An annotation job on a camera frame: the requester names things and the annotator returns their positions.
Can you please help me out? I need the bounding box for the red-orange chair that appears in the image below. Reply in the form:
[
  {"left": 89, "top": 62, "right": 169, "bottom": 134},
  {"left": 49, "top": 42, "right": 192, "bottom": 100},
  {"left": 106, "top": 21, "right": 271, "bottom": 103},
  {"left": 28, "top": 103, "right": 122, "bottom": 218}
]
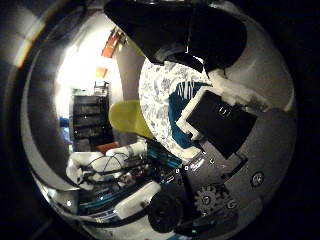
[{"left": 96, "top": 141, "right": 121, "bottom": 154}]

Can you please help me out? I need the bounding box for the blue container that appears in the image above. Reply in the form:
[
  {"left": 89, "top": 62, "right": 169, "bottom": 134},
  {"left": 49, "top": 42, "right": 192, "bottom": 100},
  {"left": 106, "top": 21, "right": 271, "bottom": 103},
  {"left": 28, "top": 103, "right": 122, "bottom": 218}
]
[{"left": 59, "top": 116, "right": 73, "bottom": 144}]

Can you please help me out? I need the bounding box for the black shelf rack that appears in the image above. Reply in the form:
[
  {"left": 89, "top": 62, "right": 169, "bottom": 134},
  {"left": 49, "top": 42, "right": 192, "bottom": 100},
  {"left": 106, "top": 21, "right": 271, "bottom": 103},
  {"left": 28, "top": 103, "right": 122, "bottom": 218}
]
[{"left": 69, "top": 94, "right": 115, "bottom": 153}]

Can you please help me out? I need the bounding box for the small black metal stand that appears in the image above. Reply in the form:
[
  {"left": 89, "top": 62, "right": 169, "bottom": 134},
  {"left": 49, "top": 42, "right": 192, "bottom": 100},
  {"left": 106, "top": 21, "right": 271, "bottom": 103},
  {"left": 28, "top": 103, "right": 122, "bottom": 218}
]
[{"left": 94, "top": 80, "right": 110, "bottom": 97}]

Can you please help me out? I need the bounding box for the yellow-green chair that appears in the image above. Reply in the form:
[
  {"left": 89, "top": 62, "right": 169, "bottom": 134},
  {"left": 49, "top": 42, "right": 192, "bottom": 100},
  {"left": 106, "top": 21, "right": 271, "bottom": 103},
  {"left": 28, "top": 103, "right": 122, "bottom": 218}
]
[{"left": 108, "top": 99, "right": 156, "bottom": 141}]

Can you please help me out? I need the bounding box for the small yellow sign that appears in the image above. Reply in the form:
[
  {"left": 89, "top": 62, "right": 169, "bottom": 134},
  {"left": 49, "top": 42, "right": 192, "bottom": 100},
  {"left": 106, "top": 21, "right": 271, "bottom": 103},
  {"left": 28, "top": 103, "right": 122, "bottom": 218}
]
[{"left": 95, "top": 66, "right": 109, "bottom": 80}]

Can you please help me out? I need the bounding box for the teal cable bundle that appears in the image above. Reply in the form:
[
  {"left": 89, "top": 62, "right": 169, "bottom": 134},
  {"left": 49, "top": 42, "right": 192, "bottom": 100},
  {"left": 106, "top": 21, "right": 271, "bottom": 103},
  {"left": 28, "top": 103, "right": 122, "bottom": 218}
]
[{"left": 146, "top": 144, "right": 184, "bottom": 169}]

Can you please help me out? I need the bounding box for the blue striped cloth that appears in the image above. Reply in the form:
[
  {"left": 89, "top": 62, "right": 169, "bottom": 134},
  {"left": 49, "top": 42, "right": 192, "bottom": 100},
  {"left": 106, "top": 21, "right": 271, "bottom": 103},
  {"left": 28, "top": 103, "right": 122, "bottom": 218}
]
[{"left": 167, "top": 81, "right": 209, "bottom": 150}]

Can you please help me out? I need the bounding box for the blue floral white tablecloth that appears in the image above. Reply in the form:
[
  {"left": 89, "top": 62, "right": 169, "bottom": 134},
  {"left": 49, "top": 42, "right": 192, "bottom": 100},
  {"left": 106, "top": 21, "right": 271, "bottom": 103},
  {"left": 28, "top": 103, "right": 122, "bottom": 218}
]
[{"left": 138, "top": 59, "right": 214, "bottom": 162}]

